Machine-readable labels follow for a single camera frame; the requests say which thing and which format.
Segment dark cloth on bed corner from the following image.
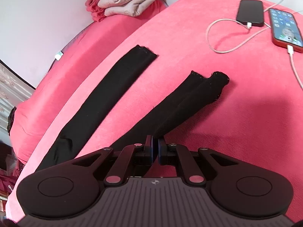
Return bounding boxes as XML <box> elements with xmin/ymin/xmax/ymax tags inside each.
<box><xmin>7</xmin><ymin>107</ymin><xmax>16</xmax><ymax>135</ymax></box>

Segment folded red blanket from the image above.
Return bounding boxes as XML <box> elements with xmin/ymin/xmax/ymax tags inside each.
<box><xmin>85</xmin><ymin>0</ymin><xmax>106</xmax><ymax>22</ymax></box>

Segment pink bed sheet near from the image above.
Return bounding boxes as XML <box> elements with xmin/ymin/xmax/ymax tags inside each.
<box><xmin>4</xmin><ymin>0</ymin><xmax>303</xmax><ymax>222</ymax></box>

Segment pink far bed cover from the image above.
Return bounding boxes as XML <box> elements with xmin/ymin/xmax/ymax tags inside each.
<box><xmin>10</xmin><ymin>0</ymin><xmax>166</xmax><ymax>164</ymax></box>

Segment small white blue tag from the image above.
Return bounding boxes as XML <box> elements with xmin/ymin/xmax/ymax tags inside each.
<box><xmin>54</xmin><ymin>51</ymin><xmax>64</xmax><ymax>61</ymax></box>

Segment hanging clothes rack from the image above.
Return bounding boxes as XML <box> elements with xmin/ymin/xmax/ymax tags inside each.
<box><xmin>1</xmin><ymin>141</ymin><xmax>24</xmax><ymax>220</ymax></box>

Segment red smartphone lit screen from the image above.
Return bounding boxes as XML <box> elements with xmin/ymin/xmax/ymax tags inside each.
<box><xmin>269</xmin><ymin>8</ymin><xmax>302</xmax><ymax>53</ymax></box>

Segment black smartphone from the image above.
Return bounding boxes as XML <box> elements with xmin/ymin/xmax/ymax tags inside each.
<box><xmin>236</xmin><ymin>0</ymin><xmax>264</xmax><ymax>27</ymax></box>

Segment floral white curtain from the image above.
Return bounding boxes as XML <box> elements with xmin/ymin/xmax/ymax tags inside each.
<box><xmin>0</xmin><ymin>62</ymin><xmax>34</xmax><ymax>135</ymax></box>

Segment white charging cable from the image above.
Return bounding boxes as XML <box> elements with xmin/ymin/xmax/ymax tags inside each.
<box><xmin>287</xmin><ymin>44</ymin><xmax>303</xmax><ymax>90</ymax></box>
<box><xmin>206</xmin><ymin>0</ymin><xmax>291</xmax><ymax>54</ymax></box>

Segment black pants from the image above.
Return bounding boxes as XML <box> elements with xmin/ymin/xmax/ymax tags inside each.
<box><xmin>37</xmin><ymin>45</ymin><xmax>230</xmax><ymax>171</ymax></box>

